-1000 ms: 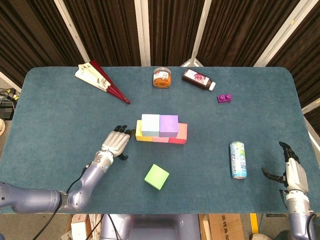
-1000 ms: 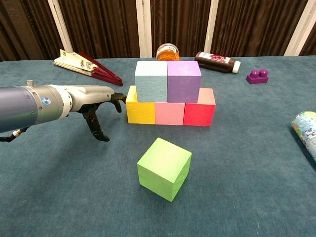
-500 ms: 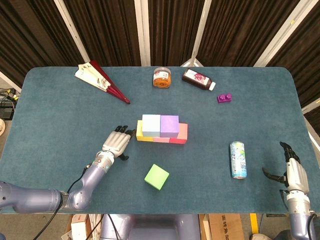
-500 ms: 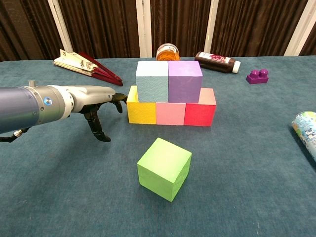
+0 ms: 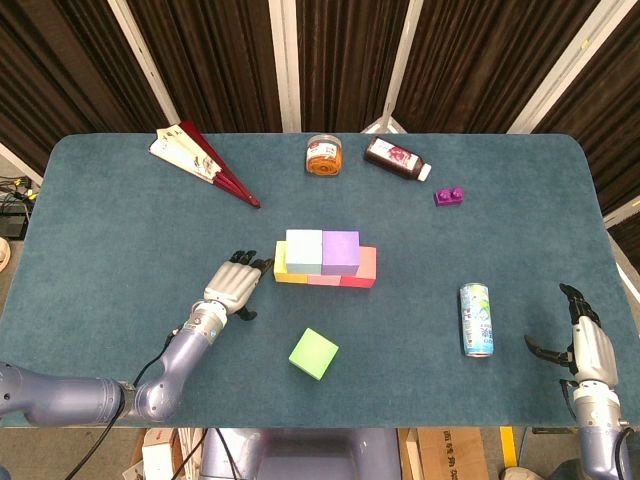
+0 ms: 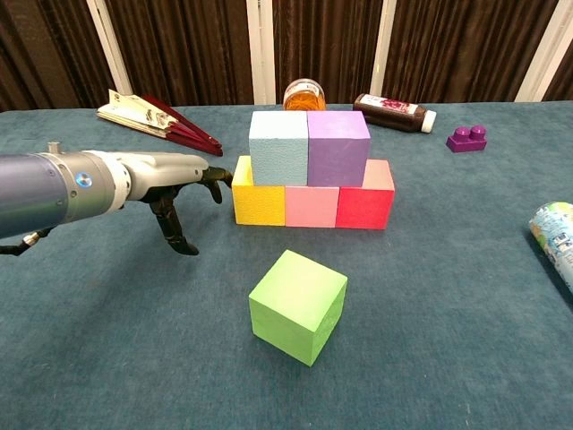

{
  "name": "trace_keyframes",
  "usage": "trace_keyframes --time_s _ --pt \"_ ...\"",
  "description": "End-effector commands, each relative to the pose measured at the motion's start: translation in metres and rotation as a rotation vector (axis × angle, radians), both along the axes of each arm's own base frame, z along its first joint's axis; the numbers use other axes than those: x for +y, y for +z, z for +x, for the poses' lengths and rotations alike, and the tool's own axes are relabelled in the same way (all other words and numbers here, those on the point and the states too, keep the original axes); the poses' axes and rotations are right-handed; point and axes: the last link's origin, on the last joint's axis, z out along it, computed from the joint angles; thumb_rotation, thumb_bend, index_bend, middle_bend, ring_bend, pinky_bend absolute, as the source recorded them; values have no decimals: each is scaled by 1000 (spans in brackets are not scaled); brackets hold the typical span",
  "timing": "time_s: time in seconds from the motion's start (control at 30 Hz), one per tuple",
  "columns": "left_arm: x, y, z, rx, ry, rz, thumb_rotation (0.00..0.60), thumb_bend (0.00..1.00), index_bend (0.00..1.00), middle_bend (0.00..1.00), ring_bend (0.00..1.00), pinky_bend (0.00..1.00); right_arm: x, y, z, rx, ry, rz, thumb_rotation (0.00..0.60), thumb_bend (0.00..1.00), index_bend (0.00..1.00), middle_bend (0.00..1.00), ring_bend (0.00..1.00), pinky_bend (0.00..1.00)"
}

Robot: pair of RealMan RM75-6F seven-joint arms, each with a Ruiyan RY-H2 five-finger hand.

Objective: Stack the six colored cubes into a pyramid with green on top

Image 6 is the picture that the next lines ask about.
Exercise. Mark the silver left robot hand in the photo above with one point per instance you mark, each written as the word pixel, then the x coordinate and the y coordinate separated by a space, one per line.
pixel 165 172

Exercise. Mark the yellow foam cube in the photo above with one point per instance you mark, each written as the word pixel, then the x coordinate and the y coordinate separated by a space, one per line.
pixel 259 206

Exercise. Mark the light blue foam cube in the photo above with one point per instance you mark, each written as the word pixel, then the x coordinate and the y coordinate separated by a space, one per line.
pixel 277 152

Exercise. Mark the purple foam cube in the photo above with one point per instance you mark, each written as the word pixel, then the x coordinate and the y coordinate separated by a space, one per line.
pixel 338 152

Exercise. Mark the green foam cube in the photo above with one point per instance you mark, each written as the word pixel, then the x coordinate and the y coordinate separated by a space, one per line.
pixel 291 304

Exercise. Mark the red foam cube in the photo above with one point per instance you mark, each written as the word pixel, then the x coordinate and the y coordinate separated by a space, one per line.
pixel 362 208

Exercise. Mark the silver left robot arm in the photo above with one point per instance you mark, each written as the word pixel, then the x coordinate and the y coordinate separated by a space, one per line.
pixel 45 192

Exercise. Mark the folding fan with red ribs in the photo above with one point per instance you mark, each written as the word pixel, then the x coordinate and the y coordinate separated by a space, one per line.
pixel 134 112

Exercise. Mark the dark brown curtain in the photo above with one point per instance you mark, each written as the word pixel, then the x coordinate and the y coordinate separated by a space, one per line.
pixel 192 45

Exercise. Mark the light pink foam cube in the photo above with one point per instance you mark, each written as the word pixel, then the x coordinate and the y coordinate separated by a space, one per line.
pixel 311 206

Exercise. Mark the clear jar with orange contents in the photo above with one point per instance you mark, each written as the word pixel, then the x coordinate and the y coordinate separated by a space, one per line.
pixel 304 96

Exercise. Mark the teal felt table cover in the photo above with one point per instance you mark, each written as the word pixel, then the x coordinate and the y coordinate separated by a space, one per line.
pixel 224 394

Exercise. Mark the brown bottle with white cap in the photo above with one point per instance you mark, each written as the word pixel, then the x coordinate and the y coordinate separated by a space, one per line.
pixel 389 112

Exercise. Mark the purple toy brick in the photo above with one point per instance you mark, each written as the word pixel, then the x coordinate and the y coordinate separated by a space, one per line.
pixel 465 141

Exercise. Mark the blue green drink can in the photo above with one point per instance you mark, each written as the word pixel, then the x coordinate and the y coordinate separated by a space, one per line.
pixel 555 242

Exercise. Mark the white frame post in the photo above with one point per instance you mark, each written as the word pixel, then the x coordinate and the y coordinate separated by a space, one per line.
pixel 544 49
pixel 382 45
pixel 107 45
pixel 259 45

